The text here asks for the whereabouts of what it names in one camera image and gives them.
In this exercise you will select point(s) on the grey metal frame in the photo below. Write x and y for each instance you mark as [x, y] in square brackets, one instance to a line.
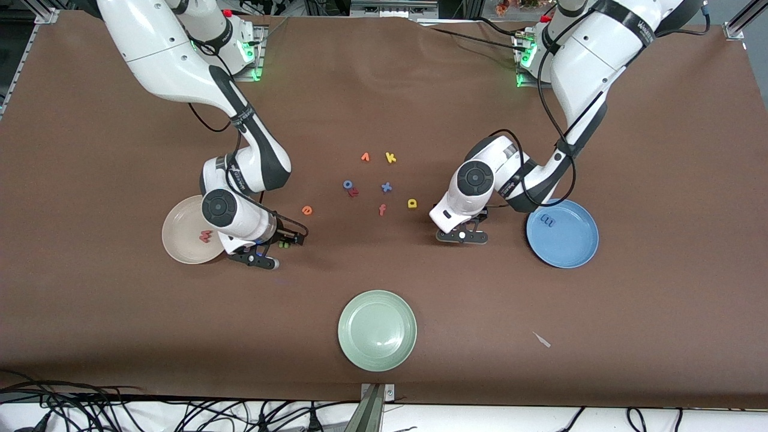
[393, 8]

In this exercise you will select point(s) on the pink foam letter w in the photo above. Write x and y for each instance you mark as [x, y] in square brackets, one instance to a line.
[206, 236]

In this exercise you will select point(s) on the beige round plate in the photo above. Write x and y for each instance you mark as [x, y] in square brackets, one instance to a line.
[180, 234]

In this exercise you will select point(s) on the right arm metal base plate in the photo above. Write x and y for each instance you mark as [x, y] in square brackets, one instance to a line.
[261, 54]

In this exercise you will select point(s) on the brown paper table cover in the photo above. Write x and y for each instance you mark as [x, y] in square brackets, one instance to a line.
[384, 90]

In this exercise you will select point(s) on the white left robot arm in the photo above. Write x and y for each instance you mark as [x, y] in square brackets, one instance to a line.
[588, 60]

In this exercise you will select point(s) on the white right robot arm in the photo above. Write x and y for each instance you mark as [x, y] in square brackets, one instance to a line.
[156, 54]

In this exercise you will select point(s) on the pale green round plate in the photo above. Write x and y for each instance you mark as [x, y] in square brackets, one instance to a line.
[377, 330]

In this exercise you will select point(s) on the blue round plate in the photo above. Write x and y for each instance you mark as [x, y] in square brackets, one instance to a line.
[564, 240]

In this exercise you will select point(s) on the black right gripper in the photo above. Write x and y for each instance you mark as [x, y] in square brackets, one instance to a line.
[287, 234]

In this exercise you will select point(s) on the aluminium frame rail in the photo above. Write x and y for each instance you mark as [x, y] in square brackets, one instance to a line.
[47, 16]
[735, 30]

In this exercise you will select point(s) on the grey metal camera mount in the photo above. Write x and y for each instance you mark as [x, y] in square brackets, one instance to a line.
[375, 414]

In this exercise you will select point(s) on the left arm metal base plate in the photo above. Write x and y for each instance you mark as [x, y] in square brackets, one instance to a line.
[521, 81]

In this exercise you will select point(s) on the orange dried flowers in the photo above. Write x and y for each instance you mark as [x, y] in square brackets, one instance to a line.
[503, 6]

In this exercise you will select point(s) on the small white paper scrap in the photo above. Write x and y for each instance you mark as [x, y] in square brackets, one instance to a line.
[542, 340]

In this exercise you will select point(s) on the blue foam letter m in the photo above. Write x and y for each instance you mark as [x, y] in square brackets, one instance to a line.
[547, 221]

